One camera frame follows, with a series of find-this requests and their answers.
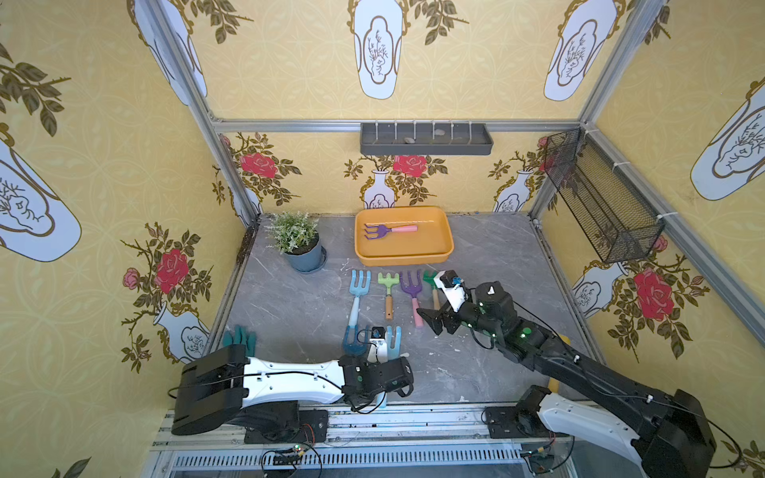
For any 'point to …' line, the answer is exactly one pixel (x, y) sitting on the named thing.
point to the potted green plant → (294, 234)
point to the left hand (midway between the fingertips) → (398, 373)
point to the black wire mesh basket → (621, 222)
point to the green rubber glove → (241, 338)
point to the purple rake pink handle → (382, 228)
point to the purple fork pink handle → (413, 291)
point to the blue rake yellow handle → (351, 344)
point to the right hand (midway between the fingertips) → (430, 302)
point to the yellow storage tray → (430, 245)
